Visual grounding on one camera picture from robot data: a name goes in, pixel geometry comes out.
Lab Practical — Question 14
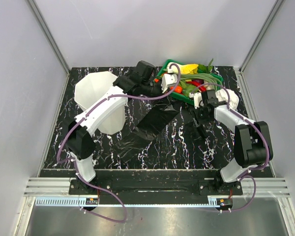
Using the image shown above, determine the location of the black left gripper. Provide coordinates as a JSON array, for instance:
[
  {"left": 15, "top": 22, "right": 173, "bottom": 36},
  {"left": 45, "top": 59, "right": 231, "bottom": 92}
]
[{"left": 141, "top": 78, "right": 171, "bottom": 107}]

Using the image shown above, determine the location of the black trash bag roll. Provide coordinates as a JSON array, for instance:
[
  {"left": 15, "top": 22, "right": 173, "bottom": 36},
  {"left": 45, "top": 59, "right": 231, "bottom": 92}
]
[{"left": 196, "top": 124, "right": 208, "bottom": 140}]

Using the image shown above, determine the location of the white faceted trash bin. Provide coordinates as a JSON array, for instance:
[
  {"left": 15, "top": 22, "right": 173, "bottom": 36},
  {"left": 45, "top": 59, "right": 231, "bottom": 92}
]
[{"left": 74, "top": 71, "right": 128, "bottom": 135}]

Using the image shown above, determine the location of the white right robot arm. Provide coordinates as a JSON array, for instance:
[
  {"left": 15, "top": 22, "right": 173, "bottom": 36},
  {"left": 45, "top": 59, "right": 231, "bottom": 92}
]
[{"left": 189, "top": 89, "right": 273, "bottom": 195}]

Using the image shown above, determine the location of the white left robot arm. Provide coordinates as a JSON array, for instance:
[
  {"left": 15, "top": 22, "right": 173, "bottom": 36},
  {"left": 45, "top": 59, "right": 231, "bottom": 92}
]
[{"left": 60, "top": 60, "right": 163, "bottom": 194}]

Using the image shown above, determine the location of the orange carrot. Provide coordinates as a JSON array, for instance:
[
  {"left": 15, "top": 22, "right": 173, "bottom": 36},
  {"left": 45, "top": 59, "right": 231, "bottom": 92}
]
[{"left": 154, "top": 79, "right": 182, "bottom": 93}]

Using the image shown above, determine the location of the crumpled white paper ball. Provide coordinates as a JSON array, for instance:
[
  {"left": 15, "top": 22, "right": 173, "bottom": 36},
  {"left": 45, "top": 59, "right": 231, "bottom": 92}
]
[{"left": 215, "top": 88, "right": 239, "bottom": 110}]

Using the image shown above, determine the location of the red chili pepper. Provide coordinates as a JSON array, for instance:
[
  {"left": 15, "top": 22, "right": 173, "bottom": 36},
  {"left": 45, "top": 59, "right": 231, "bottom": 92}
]
[{"left": 187, "top": 81, "right": 206, "bottom": 90}]

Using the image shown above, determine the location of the green plastic vegetable tray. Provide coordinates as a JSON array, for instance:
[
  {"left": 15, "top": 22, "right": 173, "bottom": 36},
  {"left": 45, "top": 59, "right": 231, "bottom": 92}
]
[{"left": 155, "top": 59, "right": 224, "bottom": 105}]

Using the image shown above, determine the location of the white and yellow cabbage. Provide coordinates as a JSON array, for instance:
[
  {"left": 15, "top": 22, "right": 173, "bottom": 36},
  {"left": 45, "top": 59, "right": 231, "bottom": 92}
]
[{"left": 166, "top": 62, "right": 199, "bottom": 74}]

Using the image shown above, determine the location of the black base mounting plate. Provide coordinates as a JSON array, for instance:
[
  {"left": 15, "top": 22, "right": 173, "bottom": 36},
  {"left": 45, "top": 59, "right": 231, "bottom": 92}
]
[{"left": 39, "top": 169, "right": 272, "bottom": 205}]

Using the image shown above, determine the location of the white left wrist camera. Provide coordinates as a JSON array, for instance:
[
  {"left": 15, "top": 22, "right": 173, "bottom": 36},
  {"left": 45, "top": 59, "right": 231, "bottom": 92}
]
[{"left": 161, "top": 62, "right": 181, "bottom": 93}]

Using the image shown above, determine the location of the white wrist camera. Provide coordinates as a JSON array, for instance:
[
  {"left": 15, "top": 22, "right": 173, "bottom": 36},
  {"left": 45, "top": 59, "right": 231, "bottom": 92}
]
[
  {"left": 161, "top": 62, "right": 181, "bottom": 93},
  {"left": 189, "top": 92, "right": 206, "bottom": 109}
]

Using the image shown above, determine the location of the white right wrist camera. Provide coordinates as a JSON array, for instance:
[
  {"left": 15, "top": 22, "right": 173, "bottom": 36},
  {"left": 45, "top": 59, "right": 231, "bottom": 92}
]
[{"left": 189, "top": 92, "right": 206, "bottom": 109}]

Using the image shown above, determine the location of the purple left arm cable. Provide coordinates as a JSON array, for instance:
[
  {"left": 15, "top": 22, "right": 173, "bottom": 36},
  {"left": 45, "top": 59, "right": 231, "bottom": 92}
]
[{"left": 57, "top": 63, "right": 182, "bottom": 224}]

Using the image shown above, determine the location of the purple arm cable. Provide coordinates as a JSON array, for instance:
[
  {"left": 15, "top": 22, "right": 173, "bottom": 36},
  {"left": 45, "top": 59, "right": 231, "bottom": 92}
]
[
  {"left": 57, "top": 63, "right": 182, "bottom": 224},
  {"left": 189, "top": 83, "right": 271, "bottom": 212}
]

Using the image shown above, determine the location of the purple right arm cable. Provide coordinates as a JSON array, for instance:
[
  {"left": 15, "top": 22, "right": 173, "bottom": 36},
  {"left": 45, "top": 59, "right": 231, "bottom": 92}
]
[{"left": 189, "top": 83, "right": 271, "bottom": 212}]

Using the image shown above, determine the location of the aluminium rail with slots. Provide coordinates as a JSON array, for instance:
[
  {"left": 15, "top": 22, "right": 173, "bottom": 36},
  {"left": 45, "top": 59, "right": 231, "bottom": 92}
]
[{"left": 24, "top": 178, "right": 290, "bottom": 208}]

